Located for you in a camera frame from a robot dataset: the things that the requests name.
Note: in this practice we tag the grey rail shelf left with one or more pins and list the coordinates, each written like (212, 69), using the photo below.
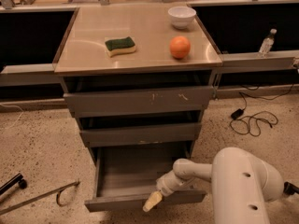
(28, 74)

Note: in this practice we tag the black chair caster right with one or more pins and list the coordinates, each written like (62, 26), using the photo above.
(290, 189)

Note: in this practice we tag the grey middle drawer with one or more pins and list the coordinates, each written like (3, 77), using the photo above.
(141, 135)

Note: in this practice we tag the white bowl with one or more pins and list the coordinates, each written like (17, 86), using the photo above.
(181, 17)

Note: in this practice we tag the metal rod with hook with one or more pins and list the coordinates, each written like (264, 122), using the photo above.
(57, 192)

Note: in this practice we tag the black chair caster left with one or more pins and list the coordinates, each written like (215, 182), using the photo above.
(16, 179)

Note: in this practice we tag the green yellow sponge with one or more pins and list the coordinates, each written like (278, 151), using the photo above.
(120, 46)

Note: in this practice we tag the orange fruit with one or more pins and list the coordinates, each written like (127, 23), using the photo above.
(180, 47)

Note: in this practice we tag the grey rail shelf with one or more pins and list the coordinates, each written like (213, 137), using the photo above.
(28, 74)
(254, 62)

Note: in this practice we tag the grey drawer cabinet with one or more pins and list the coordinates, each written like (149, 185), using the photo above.
(84, 66)

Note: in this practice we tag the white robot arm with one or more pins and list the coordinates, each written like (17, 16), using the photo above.
(241, 185)

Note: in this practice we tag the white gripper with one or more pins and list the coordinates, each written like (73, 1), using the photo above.
(165, 184)

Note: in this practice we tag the black power adapter with cable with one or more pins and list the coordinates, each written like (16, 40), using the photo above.
(243, 124)

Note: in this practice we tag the clear plastic water bottle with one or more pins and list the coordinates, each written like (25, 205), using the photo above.
(268, 43)

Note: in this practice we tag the grey top drawer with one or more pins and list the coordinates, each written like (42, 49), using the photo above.
(116, 103)

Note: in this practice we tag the grey drawer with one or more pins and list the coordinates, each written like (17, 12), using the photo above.
(116, 103)
(141, 135)
(126, 175)

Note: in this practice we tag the black chair caster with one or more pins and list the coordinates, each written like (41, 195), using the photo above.
(16, 179)
(290, 189)

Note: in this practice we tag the grey bottom drawer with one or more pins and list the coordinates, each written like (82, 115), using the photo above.
(126, 175)

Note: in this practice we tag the grey rail shelf right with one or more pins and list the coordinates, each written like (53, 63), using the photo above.
(254, 62)

